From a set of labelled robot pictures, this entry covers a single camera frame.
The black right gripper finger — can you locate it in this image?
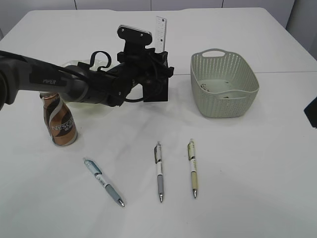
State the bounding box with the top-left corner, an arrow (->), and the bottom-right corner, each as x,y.
304,98 -> 317,128

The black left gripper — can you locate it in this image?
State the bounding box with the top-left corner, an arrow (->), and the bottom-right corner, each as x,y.
108,41 -> 175,100

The clear plastic ruler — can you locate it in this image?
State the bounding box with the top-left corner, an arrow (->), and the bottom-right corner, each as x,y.
155,16 -> 167,53

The brown Nescafe coffee bottle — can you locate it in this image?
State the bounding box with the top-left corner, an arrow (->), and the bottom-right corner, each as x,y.
40,92 -> 77,146

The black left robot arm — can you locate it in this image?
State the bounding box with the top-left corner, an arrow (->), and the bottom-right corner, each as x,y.
0,42 -> 174,107

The black mesh pen holder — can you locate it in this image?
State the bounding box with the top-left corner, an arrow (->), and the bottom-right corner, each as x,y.
143,51 -> 173,102

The green wavy glass plate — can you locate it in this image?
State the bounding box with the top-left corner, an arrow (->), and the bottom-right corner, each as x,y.
63,58 -> 117,110

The green plastic woven basket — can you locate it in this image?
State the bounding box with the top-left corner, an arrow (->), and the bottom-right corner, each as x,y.
190,49 -> 260,118

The olive green ballpoint pen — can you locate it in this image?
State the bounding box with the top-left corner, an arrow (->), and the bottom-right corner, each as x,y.
187,138 -> 198,199

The blue grey ballpoint pen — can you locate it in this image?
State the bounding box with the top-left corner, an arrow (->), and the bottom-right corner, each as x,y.
83,157 -> 125,207

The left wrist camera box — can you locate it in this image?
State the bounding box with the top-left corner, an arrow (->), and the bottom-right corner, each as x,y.
117,25 -> 153,46

